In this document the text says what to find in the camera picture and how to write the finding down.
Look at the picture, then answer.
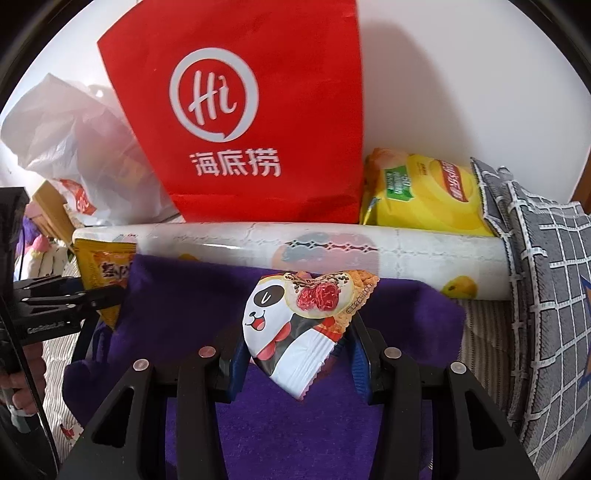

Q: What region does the panda print snack packet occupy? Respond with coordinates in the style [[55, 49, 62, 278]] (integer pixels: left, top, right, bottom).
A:
[[242, 270, 382, 400]]

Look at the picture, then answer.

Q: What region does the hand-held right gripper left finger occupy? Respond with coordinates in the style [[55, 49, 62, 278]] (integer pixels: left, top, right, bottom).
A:
[[58, 330, 252, 480]]

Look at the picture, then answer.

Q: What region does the white plastic bag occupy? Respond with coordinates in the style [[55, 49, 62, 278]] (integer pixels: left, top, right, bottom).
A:
[[0, 74, 181, 227]]

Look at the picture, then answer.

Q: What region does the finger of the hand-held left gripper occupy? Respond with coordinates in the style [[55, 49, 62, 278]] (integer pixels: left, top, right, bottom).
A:
[[13, 274, 129, 320]]

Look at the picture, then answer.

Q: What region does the grey checked folded blanket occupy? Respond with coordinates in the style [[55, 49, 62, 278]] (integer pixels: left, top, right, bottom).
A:
[[471, 157, 591, 472]]

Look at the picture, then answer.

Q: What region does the white printed rolled mat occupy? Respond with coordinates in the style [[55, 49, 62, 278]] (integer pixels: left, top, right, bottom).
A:
[[71, 222, 515, 301]]

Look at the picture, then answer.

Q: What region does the purple cloth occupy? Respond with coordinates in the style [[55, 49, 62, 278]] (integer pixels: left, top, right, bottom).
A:
[[62, 254, 467, 480]]

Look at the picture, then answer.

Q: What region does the wooden furniture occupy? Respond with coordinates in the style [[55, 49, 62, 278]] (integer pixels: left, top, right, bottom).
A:
[[30, 180, 77, 252]]

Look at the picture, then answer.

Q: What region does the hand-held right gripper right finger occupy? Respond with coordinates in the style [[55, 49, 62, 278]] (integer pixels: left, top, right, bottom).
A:
[[344, 318, 541, 480]]

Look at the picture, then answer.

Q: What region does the plush toy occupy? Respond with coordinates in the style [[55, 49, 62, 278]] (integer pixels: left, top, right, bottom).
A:
[[18, 203, 72, 278]]

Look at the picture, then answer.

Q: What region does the orange snack packet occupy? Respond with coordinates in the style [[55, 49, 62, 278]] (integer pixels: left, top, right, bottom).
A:
[[74, 237, 139, 330]]

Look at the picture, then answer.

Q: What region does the person's left hand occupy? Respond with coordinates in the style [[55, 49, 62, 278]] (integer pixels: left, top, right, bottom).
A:
[[0, 340, 45, 412]]

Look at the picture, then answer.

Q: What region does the red paper bag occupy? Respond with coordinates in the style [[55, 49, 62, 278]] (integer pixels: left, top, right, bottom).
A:
[[97, 0, 365, 224]]

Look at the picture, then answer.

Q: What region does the yellow snack packet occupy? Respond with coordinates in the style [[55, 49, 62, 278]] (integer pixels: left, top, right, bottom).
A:
[[360, 148, 497, 238]]

